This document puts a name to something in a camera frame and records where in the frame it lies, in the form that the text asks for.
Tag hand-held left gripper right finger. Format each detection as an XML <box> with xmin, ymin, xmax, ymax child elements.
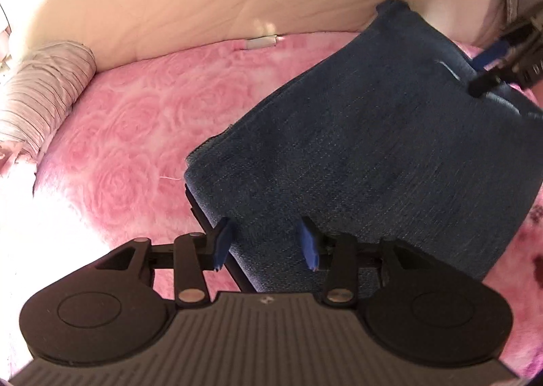
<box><xmin>299</xmin><ymin>216</ymin><xmax>434</xmax><ymax>307</ymax></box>

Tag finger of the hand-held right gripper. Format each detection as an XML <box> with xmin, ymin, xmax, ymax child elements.
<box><xmin>467</xmin><ymin>66</ymin><xmax>516</xmax><ymax>99</ymax></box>
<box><xmin>472</xmin><ymin>39</ymin><xmax>510</xmax><ymax>72</ymax></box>

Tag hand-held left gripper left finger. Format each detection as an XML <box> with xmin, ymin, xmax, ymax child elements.
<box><xmin>95</xmin><ymin>218</ymin><xmax>236</xmax><ymax>309</ymax></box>

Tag blue denim jeans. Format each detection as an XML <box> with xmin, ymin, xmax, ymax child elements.
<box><xmin>183</xmin><ymin>0</ymin><xmax>543</xmax><ymax>291</ymax></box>

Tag pink floral blanket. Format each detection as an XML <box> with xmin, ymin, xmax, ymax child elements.
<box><xmin>0</xmin><ymin>30</ymin><xmax>543</xmax><ymax>386</ymax></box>

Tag small white tube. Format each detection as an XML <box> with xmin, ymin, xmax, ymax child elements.
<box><xmin>246</xmin><ymin>35</ymin><xmax>286</xmax><ymax>51</ymax></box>

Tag white striped quilt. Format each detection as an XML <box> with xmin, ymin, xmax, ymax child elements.
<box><xmin>0</xmin><ymin>42</ymin><xmax>97</xmax><ymax>166</ymax></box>

